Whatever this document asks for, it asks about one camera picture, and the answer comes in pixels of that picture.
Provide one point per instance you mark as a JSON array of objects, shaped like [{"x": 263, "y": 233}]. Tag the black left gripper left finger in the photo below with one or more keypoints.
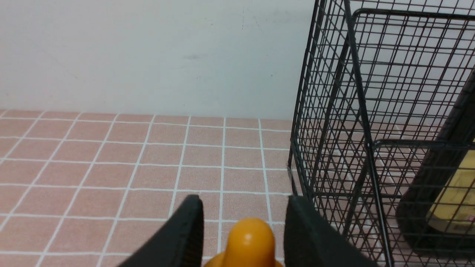
[{"x": 178, "y": 243}]

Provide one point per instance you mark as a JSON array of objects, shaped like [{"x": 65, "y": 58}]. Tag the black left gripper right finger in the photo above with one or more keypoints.
[{"x": 310, "y": 241}]

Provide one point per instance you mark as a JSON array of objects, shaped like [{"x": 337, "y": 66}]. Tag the oyster sauce bottle orange cap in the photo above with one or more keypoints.
[{"x": 251, "y": 243}]

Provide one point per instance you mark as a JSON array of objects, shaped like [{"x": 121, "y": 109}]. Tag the dark vinegar bottle gold cap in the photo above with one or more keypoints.
[{"x": 435, "y": 216}]

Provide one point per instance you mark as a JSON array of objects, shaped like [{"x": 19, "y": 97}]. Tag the black wire mesh shelf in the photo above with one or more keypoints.
[{"x": 378, "y": 80}]

